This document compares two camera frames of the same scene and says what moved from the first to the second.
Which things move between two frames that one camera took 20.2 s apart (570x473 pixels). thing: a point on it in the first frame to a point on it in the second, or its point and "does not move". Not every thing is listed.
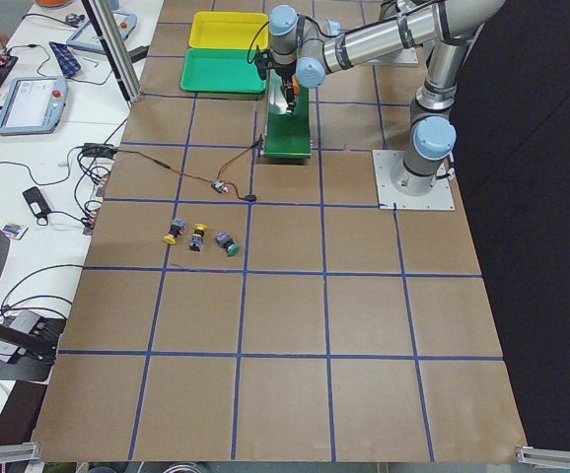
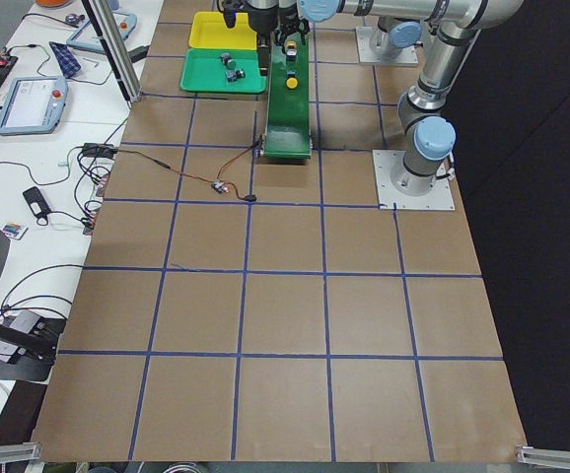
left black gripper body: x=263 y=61 to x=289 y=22
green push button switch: x=223 y=239 to x=227 y=60
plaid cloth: x=66 y=59 does not move
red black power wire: x=217 y=179 does not move
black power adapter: x=138 y=53 does not move
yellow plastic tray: x=229 y=31 does not move
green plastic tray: x=220 y=70 does not move
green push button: x=290 y=96 to x=232 y=76
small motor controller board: x=220 y=186 does not move
